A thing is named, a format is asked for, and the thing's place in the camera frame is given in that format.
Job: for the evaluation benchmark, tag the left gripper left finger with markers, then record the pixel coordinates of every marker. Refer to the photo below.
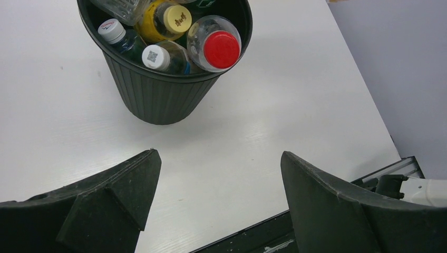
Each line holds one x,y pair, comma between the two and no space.
104,212

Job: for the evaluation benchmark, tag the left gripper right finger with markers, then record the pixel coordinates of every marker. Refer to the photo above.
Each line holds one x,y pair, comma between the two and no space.
330,214

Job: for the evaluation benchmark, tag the black ribbed plastic bin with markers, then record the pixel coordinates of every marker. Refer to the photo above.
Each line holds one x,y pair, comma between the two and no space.
158,97

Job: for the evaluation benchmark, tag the green tea bottle white cap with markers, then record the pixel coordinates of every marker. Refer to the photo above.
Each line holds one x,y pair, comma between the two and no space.
167,56

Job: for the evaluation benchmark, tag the clear blue water bottle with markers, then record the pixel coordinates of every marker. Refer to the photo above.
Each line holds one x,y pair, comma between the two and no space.
126,41

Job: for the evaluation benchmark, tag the yellow juice bottle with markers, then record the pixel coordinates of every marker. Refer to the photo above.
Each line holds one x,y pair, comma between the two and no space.
163,20

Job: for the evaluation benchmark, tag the clear bottle blue green label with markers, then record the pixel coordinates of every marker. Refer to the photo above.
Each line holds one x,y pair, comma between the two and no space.
128,12

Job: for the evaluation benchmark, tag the clear bottle red label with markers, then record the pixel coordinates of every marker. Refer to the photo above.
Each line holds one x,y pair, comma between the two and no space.
214,43

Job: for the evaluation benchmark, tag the clear bottle dark green label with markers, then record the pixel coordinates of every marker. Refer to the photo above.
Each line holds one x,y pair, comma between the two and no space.
197,6

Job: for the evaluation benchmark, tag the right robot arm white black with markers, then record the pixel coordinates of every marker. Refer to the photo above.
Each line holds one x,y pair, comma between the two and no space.
427,192

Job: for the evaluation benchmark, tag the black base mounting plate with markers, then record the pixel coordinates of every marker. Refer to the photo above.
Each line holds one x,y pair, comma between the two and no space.
275,234

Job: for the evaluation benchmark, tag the aluminium frame rail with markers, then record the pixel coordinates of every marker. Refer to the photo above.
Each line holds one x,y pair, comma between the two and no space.
406,166

